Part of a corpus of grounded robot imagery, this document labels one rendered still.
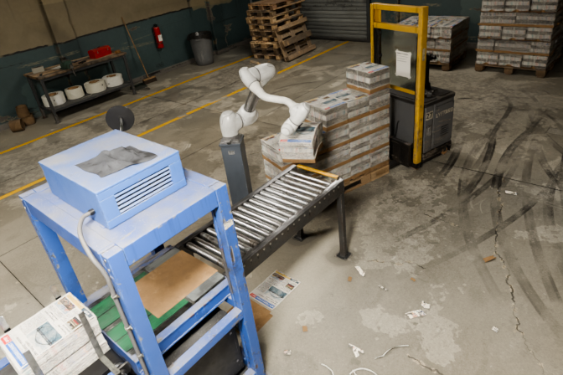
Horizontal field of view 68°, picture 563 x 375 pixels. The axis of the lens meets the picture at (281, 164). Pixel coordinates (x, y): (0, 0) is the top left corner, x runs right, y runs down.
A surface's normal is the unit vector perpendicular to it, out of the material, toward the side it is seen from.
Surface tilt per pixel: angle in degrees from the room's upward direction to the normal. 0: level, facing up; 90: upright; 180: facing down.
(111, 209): 90
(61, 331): 2
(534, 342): 0
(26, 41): 90
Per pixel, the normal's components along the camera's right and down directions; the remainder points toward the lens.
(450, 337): -0.11, -0.87
